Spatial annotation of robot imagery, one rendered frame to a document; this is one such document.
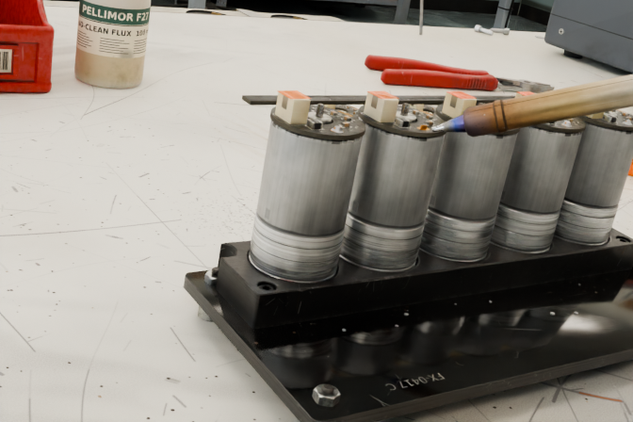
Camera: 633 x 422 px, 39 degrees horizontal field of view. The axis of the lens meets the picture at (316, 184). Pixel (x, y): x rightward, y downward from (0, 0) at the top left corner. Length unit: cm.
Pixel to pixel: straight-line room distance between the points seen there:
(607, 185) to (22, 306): 18
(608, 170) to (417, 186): 8
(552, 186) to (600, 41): 47
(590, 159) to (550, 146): 3
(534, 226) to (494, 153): 4
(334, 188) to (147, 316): 6
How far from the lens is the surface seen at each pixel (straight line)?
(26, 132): 39
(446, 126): 24
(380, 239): 25
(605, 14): 75
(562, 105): 24
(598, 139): 30
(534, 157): 28
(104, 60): 45
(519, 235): 29
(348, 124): 23
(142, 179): 35
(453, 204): 27
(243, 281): 24
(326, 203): 23
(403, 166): 24
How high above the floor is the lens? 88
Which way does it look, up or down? 20 degrees down
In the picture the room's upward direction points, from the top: 10 degrees clockwise
